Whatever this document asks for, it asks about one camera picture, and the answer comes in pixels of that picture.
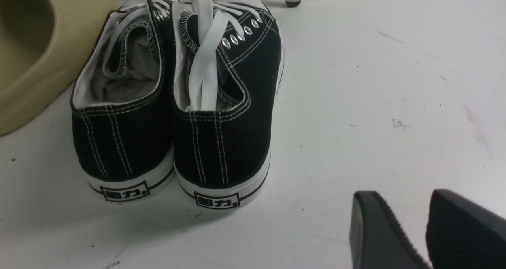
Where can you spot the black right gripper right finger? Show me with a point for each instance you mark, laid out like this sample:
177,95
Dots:
463,235

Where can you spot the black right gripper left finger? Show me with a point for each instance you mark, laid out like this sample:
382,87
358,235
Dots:
376,238

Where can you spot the right black canvas sneaker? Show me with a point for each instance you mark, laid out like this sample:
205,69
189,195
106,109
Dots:
229,64

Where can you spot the black canvas sneaker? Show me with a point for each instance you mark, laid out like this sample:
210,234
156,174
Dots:
120,103
229,64

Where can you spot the left black canvas sneaker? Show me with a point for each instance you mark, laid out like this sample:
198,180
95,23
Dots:
120,103

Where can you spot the right olive foam slide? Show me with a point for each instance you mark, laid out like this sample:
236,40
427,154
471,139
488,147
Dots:
43,46

